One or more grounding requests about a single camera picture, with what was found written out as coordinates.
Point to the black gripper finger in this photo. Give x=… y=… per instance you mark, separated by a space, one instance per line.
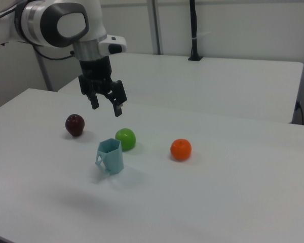
x=94 y=101
x=118 y=95

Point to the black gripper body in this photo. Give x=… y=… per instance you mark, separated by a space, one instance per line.
x=95 y=73

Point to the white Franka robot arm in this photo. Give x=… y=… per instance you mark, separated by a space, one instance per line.
x=66 y=22

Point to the light blue hexagonal mug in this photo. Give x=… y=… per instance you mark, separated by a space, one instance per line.
x=112 y=159

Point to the dark red apple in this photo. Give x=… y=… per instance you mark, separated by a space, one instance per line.
x=74 y=125

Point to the green lime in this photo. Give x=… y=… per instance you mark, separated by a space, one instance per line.
x=126 y=138

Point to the orange fruit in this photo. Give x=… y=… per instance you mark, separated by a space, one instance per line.
x=181 y=150

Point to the black stand pole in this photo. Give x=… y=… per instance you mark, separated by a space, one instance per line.
x=193 y=25

